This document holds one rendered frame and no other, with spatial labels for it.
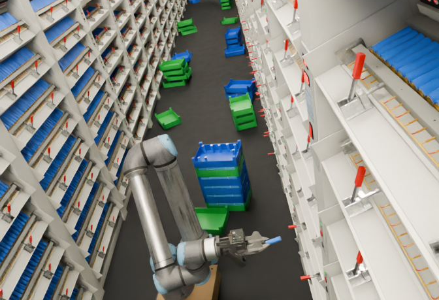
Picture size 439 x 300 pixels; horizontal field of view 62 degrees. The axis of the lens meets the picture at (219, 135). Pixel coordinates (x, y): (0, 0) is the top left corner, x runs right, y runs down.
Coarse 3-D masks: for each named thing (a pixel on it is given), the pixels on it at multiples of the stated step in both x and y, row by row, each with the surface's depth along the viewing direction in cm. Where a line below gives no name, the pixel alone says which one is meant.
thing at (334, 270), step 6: (330, 264) 94; (336, 264) 94; (330, 270) 95; (336, 270) 96; (330, 276) 97; (336, 276) 96; (342, 276) 95; (336, 282) 95; (342, 282) 94; (336, 288) 94; (342, 288) 93; (348, 288) 92; (336, 294) 93; (342, 294) 92; (348, 294) 91
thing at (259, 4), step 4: (256, 0) 194; (260, 0) 194; (252, 4) 195; (256, 4) 195; (260, 4) 195; (264, 4) 193; (256, 8) 196; (260, 8) 195; (264, 8) 180; (256, 12) 193; (260, 12) 181; (264, 12) 185; (260, 16) 182; (264, 16) 180; (260, 20) 179; (264, 20) 175; (264, 24) 170; (264, 28) 166; (268, 36) 143; (268, 40) 144
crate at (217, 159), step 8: (200, 144) 256; (208, 144) 256; (216, 144) 255; (224, 144) 253; (232, 144) 252; (240, 144) 248; (200, 152) 256; (208, 152) 257; (216, 152) 255; (224, 152) 253; (232, 152) 251; (240, 152) 247; (192, 160) 242; (208, 160) 249; (216, 160) 247; (224, 160) 236; (232, 160) 234
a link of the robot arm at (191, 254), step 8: (200, 240) 149; (184, 248) 147; (192, 248) 146; (200, 248) 145; (184, 256) 146; (192, 256) 145; (200, 256) 145; (184, 264) 148; (192, 264) 147; (200, 264) 149
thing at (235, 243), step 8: (232, 232) 147; (240, 232) 146; (216, 240) 146; (224, 240) 146; (232, 240) 144; (240, 240) 143; (216, 248) 145; (224, 248) 147; (232, 248) 144; (240, 248) 145
